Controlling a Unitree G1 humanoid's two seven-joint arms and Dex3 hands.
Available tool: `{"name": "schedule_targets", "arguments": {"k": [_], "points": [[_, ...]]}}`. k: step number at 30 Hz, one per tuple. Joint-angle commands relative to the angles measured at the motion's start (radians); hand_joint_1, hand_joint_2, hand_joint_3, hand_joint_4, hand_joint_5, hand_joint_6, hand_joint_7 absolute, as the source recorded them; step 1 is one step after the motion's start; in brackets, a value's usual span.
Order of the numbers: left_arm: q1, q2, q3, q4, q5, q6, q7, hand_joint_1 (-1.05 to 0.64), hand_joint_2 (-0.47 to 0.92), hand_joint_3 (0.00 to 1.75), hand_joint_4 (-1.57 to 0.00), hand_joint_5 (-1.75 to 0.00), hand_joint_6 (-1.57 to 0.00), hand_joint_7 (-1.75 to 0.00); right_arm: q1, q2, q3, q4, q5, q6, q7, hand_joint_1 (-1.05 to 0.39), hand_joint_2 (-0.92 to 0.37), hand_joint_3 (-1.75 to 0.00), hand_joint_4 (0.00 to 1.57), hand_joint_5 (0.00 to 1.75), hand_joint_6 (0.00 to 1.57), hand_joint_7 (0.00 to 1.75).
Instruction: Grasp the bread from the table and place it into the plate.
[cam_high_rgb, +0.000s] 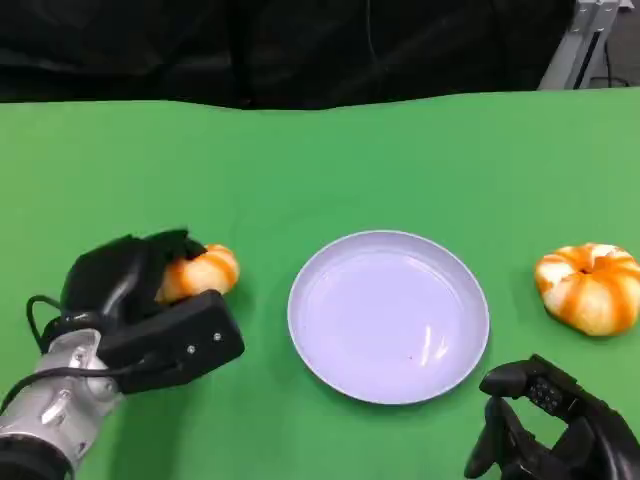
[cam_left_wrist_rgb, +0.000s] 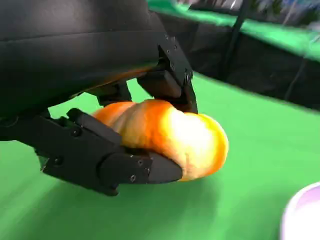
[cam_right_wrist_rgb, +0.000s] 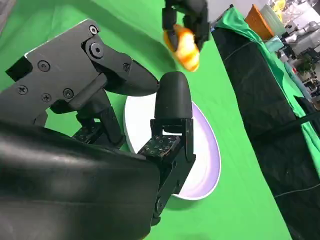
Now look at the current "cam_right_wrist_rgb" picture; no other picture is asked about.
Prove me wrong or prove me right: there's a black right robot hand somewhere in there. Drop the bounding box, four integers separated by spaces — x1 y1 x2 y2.
0 18 197 240

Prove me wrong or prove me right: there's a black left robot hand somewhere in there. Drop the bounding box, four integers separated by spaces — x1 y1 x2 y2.
161 0 211 52

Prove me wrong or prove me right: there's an orange and white bread roll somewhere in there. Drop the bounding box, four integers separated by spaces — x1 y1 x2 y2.
163 24 201 73

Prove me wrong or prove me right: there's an orange board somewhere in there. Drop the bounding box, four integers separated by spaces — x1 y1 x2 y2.
244 4 275 41

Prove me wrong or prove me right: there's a pale green translucent container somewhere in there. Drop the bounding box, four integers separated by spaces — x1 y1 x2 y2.
259 4 286 36

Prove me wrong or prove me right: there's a teal box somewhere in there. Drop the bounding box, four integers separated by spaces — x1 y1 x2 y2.
264 34 285 52

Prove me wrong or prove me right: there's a green table cloth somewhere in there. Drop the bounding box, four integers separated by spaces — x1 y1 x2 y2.
0 0 292 240

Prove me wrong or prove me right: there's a black fabric backdrop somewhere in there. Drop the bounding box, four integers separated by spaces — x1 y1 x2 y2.
211 23 320 240

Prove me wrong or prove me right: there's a potted green plant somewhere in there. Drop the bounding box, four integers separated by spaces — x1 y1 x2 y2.
296 53 318 76

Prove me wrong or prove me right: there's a lilac plate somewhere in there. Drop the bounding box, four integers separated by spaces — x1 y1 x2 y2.
123 96 222 201

